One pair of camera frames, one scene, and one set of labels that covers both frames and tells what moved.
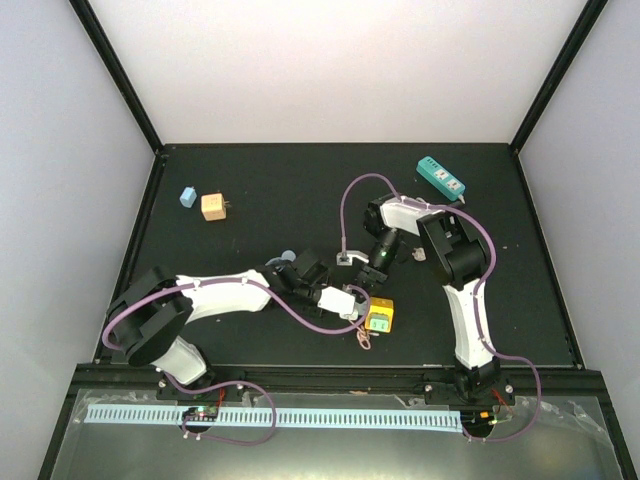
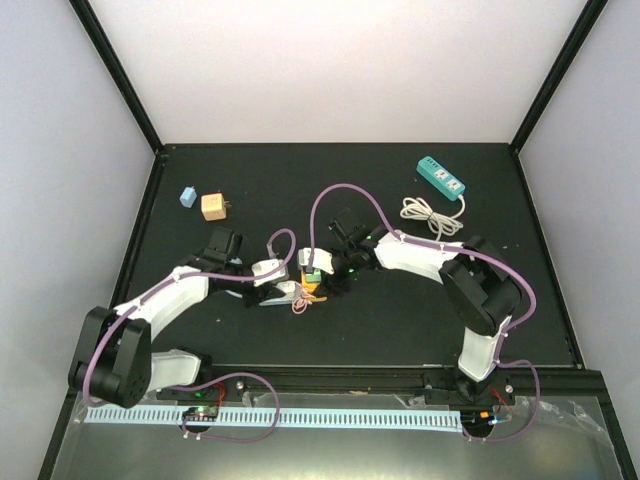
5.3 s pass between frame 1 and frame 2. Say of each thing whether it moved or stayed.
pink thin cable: moved
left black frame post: stayed
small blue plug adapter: stayed
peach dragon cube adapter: stayed
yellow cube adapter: moved
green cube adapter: moved
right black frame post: stayed
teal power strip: stayed
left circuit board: stayed
